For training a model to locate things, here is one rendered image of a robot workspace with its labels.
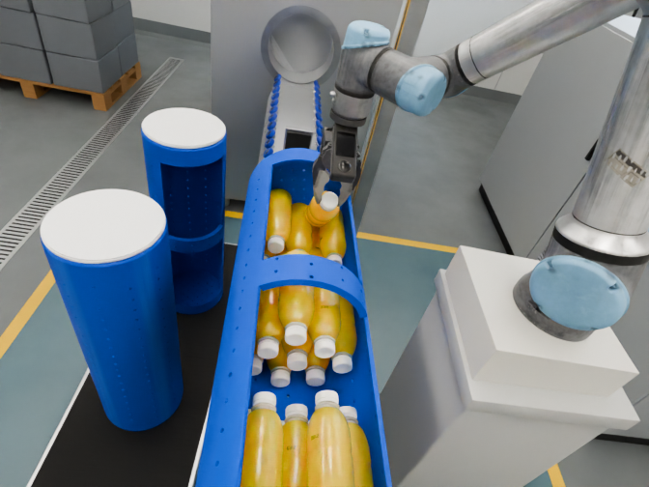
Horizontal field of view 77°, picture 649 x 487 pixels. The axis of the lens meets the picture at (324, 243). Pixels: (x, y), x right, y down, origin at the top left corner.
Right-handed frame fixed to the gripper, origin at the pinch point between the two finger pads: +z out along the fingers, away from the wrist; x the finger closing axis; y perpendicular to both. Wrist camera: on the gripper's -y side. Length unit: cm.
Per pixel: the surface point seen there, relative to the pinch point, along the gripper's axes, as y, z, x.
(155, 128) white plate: 57, 21, 53
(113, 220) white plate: 9, 21, 51
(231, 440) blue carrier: -50, 5, 15
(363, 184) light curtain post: 76, 43, -28
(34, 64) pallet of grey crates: 264, 97, 201
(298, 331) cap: -29.8, 7.0, 5.5
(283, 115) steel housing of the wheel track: 105, 32, 10
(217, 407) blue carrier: -43.6, 8.0, 17.4
